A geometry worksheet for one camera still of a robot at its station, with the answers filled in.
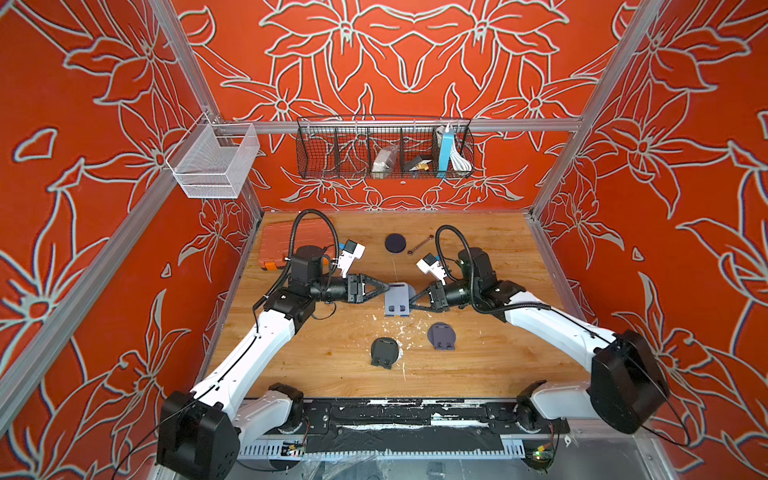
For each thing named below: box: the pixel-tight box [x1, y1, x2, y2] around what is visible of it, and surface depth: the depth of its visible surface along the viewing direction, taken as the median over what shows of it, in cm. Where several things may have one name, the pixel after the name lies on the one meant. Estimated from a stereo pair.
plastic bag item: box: [372, 145, 400, 179], surface depth 94 cm
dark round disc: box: [384, 233, 407, 254], surface depth 112 cm
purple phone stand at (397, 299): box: [384, 282, 417, 317], surface depth 70 cm
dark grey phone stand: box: [370, 337, 399, 370], surface depth 86 cm
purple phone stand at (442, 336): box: [427, 322, 457, 351], surface depth 87 cm
